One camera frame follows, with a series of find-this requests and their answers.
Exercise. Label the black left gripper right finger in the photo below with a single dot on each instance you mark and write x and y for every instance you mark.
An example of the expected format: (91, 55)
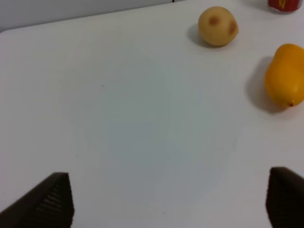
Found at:
(285, 198)

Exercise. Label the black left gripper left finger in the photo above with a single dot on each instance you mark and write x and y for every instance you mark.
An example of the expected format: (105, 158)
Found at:
(47, 205)

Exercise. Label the beige potato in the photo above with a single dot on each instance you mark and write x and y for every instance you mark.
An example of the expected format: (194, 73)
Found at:
(217, 26)

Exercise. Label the orange mango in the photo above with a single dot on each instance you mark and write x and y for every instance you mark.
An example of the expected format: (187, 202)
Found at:
(284, 77)

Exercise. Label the red drink can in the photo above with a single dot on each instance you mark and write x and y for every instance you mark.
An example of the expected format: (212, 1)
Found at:
(285, 5)

